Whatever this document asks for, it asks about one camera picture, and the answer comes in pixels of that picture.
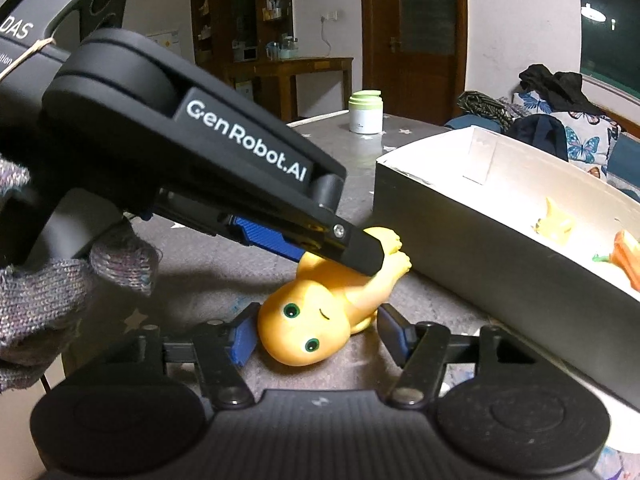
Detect large yellow rubber duck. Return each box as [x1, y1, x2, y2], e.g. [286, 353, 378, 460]
[257, 227, 412, 367]

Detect glass jars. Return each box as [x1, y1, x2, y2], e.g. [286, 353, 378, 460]
[265, 35, 301, 61]

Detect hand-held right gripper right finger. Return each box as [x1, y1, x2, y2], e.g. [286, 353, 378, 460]
[377, 304, 538, 407]

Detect brown wooden door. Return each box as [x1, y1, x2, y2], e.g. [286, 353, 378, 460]
[360, 0, 468, 126]

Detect person's left hand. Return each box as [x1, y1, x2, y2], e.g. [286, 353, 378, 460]
[0, 155, 161, 393]

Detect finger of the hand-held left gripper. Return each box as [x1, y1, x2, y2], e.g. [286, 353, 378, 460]
[227, 216, 306, 263]
[155, 187, 386, 277]

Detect grey star-patterned table mat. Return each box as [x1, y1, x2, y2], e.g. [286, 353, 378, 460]
[65, 110, 640, 480]

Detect small yellow rubber duck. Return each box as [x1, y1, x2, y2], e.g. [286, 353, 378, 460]
[532, 196, 576, 246]

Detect dark wooden shelf unit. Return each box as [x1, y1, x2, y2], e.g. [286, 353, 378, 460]
[190, 0, 293, 81]

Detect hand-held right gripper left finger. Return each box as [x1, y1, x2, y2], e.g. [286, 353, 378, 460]
[107, 302, 261, 408]

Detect butterfly print pillow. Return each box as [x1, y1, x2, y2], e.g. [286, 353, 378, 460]
[512, 90, 623, 181]

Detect dark window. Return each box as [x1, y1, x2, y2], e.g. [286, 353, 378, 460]
[577, 0, 640, 106]

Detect striped cloth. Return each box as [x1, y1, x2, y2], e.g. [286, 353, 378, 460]
[457, 91, 516, 131]

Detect black clothes pile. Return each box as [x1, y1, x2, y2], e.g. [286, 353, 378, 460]
[519, 64, 606, 116]

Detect brown wooden side table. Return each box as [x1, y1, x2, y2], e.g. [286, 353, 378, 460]
[227, 57, 354, 123]

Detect white wall paper sheet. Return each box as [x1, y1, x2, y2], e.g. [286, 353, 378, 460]
[150, 30, 181, 53]

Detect orange clay packet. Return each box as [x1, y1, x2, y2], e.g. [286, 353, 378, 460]
[611, 230, 640, 291]

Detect white jar with green lid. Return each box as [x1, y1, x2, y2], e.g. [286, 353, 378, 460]
[348, 90, 383, 134]

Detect white cardboard box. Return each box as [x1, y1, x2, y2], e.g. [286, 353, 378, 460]
[372, 126, 640, 466]

